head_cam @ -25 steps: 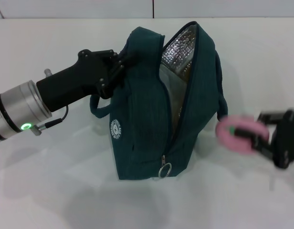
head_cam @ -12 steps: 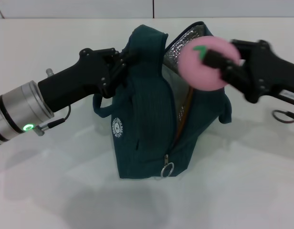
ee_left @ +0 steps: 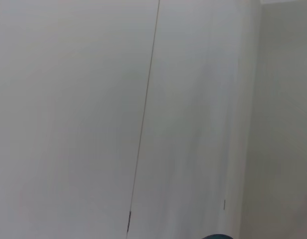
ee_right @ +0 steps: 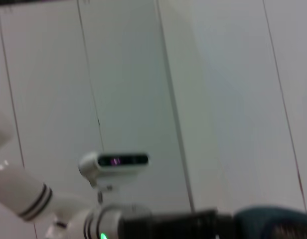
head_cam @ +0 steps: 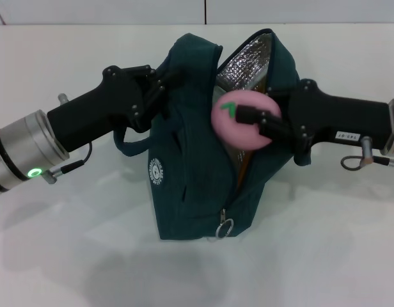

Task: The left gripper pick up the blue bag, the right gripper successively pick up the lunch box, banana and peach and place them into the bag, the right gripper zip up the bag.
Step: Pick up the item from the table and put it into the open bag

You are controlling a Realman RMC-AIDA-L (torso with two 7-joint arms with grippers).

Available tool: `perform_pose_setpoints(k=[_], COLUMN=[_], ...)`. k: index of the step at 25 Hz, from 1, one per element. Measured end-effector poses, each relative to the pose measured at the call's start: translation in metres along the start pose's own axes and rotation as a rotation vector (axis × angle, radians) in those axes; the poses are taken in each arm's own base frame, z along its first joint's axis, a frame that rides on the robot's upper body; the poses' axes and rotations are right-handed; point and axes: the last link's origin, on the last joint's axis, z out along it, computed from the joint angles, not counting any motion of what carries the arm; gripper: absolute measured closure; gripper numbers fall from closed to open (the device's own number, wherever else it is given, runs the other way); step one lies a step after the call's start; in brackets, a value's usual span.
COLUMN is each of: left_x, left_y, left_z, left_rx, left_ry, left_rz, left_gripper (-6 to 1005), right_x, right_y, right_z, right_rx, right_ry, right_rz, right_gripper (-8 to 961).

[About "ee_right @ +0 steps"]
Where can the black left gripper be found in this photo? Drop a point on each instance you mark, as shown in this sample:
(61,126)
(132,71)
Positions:
(173,226)

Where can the silver head camera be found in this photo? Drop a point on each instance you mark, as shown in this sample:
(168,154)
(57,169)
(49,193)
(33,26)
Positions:
(118,165)

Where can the white cabinet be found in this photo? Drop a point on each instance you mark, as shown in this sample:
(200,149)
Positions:
(56,74)

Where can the dark teal zippered lunch bag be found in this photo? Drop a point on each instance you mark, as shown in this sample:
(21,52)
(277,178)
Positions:
(275,224)

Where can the white head camera mount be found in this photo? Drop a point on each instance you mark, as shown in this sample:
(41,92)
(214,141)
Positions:
(102,194)

